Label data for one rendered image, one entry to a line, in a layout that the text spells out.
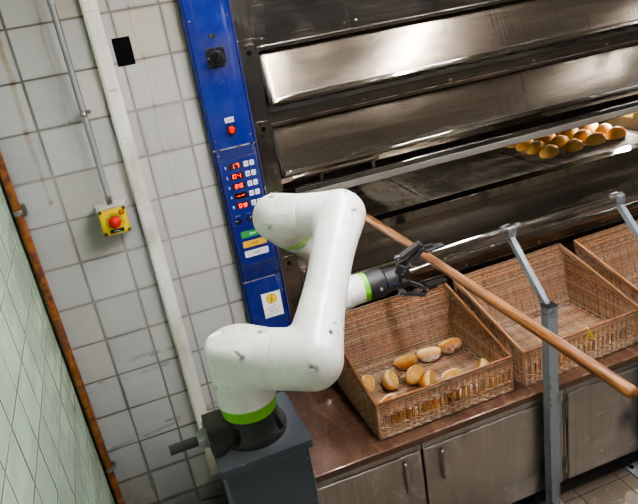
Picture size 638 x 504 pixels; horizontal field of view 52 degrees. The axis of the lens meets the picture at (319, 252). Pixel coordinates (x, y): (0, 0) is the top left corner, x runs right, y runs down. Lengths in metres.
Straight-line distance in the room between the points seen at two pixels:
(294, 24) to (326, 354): 1.37
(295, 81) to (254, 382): 1.28
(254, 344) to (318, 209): 0.39
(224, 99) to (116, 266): 0.69
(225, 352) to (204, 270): 1.11
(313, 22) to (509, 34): 0.78
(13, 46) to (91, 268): 0.74
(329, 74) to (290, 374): 1.34
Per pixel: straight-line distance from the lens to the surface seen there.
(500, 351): 2.57
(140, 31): 2.26
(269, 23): 2.35
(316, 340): 1.31
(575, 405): 2.75
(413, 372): 2.60
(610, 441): 3.00
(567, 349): 1.69
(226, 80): 2.27
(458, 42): 2.62
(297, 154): 2.40
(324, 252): 1.47
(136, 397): 2.63
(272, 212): 1.60
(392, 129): 2.53
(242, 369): 1.35
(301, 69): 2.38
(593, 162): 3.10
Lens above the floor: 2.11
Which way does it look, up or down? 23 degrees down
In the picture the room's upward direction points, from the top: 10 degrees counter-clockwise
